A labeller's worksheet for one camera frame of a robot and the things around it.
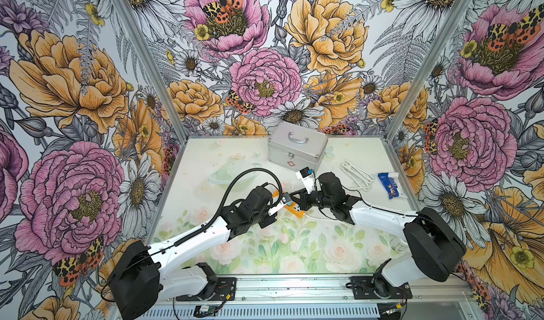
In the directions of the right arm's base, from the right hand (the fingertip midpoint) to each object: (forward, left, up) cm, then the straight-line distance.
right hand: (290, 201), depth 84 cm
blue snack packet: (+12, -46, -9) cm, 49 cm away
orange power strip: (+1, -2, -8) cm, 9 cm away
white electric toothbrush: (-7, +2, +13) cm, 15 cm away
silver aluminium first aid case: (+24, -4, +4) cm, 25 cm away
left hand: (-3, +8, 0) cm, 9 cm away
